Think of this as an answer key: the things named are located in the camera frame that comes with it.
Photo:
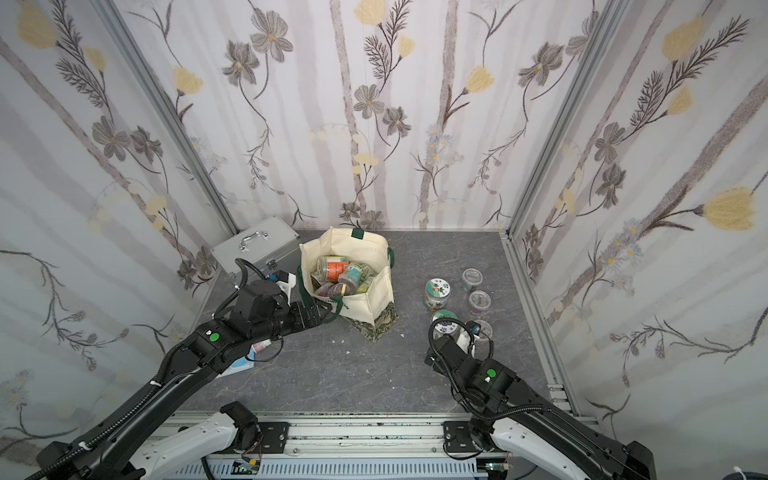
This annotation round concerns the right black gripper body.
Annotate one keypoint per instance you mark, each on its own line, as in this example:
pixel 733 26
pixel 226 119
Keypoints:
pixel 443 346

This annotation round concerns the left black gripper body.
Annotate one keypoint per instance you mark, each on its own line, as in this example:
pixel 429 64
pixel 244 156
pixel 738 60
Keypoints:
pixel 312 313

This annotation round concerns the orange sunflower seed cup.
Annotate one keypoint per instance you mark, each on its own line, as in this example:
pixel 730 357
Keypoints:
pixel 479 302

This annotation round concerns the large strawberry label jar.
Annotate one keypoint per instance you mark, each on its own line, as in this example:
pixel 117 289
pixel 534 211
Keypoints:
pixel 437 293

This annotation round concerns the clear lid green seed cup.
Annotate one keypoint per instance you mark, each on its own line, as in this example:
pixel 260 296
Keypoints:
pixel 471 279

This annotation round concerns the cream canvas tote bag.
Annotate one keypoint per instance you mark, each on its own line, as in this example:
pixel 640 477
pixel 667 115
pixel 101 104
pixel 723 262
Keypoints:
pixel 372 313

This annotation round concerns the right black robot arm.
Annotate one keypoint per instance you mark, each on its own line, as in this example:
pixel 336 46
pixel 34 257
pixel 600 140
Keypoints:
pixel 508 415

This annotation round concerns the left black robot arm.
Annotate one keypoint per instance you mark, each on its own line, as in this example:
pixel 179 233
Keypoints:
pixel 253 313

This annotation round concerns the red label seed jar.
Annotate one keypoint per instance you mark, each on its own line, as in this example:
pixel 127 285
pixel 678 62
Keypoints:
pixel 329 268

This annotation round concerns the blue face mask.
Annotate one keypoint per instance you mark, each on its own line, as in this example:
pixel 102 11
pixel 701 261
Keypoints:
pixel 240 365

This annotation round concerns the silver first aid case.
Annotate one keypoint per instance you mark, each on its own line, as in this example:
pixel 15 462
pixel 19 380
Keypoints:
pixel 272 245

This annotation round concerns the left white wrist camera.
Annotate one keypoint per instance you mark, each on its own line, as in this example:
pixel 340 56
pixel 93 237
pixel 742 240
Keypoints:
pixel 286 281

